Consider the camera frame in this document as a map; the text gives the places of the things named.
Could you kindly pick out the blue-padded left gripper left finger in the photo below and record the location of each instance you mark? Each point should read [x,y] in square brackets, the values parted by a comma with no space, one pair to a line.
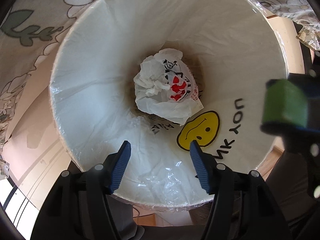
[77,206]

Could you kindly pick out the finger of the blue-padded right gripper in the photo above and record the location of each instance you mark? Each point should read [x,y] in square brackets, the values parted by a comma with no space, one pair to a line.
[297,79]
[296,139]

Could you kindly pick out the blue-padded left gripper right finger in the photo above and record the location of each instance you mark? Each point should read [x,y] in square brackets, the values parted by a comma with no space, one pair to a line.
[243,205]

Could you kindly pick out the dark green toy block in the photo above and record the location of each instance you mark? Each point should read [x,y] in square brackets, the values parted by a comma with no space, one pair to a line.
[286,104]

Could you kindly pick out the white plastic bag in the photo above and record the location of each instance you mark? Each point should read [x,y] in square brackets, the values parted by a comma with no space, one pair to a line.
[166,87]

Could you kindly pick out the white round trash bin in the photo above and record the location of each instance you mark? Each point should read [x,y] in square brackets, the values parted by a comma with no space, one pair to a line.
[231,51]

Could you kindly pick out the person's right leg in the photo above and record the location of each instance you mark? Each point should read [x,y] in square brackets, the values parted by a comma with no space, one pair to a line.
[288,182]

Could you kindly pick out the floral bed quilt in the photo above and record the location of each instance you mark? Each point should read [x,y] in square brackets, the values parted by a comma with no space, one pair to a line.
[31,29]

